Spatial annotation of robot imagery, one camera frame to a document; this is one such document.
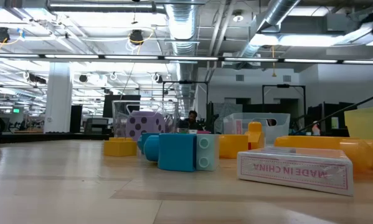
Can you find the purple foam dice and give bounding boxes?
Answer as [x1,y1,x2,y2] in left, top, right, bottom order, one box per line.
[125,110,167,142]

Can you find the person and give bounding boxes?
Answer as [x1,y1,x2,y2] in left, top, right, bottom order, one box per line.
[179,109,205,131]

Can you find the tall clear plastic container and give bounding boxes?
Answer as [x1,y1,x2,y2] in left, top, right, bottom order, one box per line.
[111,100,180,139]

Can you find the teal toy block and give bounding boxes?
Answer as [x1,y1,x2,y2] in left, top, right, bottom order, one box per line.
[143,133,220,172]

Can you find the ceiling light strip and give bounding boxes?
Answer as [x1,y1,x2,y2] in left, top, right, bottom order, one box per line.
[223,57,279,62]
[44,54,100,59]
[342,59,373,65]
[0,53,40,58]
[104,55,159,60]
[283,58,339,64]
[164,55,218,61]

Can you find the small yellow toy block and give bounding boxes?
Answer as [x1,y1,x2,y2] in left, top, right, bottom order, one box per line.
[103,137,138,157]
[338,138,373,174]

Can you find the black office monitor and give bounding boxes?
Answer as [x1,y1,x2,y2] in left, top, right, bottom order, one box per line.
[102,94,142,118]

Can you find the black ceiling-mounted device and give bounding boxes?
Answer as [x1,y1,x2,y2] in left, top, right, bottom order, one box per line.
[0,27,11,44]
[129,29,144,46]

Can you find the frosted clear plastic bin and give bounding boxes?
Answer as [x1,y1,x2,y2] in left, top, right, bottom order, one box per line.
[222,112,291,146]

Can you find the black cabinet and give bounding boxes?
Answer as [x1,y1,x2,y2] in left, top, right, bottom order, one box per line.
[69,105,83,134]

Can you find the pink-backed wrapped card deck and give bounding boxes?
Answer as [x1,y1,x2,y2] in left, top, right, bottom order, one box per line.
[236,146,354,197]

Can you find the large orange-yellow toy block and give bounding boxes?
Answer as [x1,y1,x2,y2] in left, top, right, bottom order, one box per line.
[273,135,366,150]

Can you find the white square pillar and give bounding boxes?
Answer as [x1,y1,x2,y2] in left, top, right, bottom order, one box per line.
[44,61,73,134]

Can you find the gray ceiling pipe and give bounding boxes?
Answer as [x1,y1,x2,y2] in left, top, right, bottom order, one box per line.
[45,0,167,15]

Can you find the thin black slanted rod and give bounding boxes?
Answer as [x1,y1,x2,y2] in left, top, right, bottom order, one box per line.
[293,90,373,135]

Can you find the yellow translucent plastic bin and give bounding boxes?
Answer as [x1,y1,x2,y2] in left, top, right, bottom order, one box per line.
[344,105,373,139]

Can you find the silver ventilation duct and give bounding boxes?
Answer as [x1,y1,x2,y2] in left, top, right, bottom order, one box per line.
[164,0,204,118]

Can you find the yellow hanging cord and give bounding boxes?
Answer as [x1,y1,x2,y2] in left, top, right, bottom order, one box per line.
[270,45,277,78]

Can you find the black gantry frame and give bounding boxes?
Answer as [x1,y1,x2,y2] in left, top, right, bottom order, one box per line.
[262,83,306,118]

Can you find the slanted silver duct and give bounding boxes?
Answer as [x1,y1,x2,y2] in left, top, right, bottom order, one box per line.
[235,0,301,60]

